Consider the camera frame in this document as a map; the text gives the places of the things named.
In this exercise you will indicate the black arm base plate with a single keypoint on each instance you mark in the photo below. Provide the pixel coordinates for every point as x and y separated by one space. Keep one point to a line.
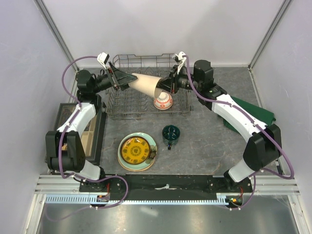
167 187

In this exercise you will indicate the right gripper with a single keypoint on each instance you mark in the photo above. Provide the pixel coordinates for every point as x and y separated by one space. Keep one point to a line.
170 84

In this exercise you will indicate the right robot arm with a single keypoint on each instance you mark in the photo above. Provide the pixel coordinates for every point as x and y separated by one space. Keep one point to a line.
263 141

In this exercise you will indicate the green folded cloth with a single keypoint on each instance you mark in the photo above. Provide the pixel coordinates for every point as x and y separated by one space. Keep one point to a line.
256 112

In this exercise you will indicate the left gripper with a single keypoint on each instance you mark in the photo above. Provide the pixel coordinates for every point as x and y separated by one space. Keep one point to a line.
120 78

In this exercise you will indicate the white red patterned bowl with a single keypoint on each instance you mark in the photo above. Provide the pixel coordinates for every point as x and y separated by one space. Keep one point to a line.
164 101

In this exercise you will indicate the beige plastic cup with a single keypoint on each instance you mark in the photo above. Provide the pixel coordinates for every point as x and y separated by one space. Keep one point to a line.
146 84

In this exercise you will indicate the yellow black patterned plate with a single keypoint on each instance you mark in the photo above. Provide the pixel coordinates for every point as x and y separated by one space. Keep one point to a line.
135 150

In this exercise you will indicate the black framed compartment box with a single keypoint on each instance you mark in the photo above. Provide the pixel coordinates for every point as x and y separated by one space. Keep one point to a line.
95 136

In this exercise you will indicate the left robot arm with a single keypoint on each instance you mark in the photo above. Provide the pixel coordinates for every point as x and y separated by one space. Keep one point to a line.
89 86

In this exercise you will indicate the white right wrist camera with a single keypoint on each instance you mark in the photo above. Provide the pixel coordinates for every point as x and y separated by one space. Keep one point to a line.
180 59

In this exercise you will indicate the dark green mug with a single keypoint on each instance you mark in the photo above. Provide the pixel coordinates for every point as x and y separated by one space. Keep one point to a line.
170 135

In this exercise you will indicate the mint green flower plate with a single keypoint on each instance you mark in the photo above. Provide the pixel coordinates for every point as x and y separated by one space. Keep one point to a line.
150 141

